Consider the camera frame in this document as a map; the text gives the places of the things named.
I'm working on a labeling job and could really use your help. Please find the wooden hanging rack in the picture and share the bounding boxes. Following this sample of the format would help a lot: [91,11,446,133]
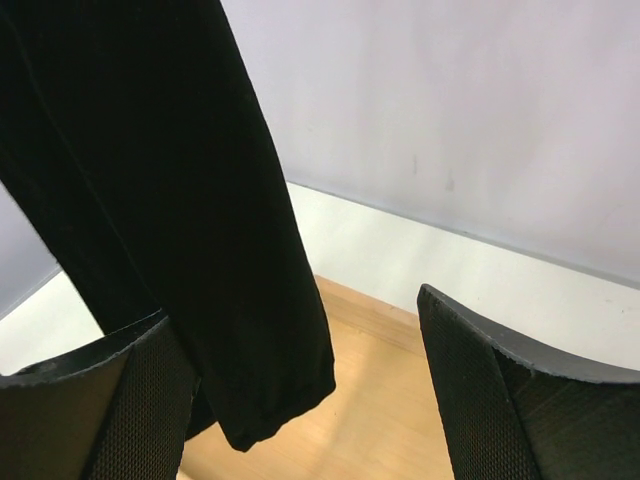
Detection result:
[178,277,453,480]

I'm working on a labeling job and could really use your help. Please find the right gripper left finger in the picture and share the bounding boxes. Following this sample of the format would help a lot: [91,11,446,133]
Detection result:
[1,312,198,479]

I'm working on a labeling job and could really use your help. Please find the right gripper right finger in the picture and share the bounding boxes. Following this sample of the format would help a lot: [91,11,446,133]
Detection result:
[417,284,639,480]

